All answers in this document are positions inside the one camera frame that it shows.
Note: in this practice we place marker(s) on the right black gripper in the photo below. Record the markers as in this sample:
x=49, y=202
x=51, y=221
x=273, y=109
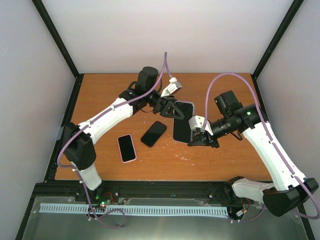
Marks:
x=203, y=140

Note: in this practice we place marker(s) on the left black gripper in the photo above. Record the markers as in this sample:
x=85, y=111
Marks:
x=162, y=102

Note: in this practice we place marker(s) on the clear phone case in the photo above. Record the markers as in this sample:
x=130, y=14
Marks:
x=192, y=106

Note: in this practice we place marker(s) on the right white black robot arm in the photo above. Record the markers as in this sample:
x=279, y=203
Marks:
x=289, y=188

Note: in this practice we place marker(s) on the phone in pink case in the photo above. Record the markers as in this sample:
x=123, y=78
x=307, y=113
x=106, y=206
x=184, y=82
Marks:
x=126, y=148

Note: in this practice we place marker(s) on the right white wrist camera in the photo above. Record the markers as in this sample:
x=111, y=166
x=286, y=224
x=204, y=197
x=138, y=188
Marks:
x=196, y=124

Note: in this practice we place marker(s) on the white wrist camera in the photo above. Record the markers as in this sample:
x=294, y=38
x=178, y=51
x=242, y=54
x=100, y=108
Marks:
x=196, y=124
x=173, y=87

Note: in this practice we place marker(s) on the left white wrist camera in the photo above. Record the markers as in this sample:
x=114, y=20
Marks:
x=173, y=87

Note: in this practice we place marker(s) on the left black side rail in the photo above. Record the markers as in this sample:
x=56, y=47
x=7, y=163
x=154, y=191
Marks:
x=65, y=112

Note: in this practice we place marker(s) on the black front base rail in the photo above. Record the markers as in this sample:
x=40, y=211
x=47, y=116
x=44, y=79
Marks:
x=211, y=192

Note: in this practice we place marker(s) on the left black frame post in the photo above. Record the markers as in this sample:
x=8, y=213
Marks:
x=47, y=20

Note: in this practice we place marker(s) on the black frame post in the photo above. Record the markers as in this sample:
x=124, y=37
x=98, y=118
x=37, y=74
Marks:
x=47, y=20
x=282, y=28

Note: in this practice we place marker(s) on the right black frame post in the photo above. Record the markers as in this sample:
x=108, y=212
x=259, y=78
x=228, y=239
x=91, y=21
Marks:
x=282, y=28

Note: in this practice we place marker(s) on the light blue cable duct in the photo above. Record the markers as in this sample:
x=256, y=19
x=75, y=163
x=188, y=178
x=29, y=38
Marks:
x=138, y=210

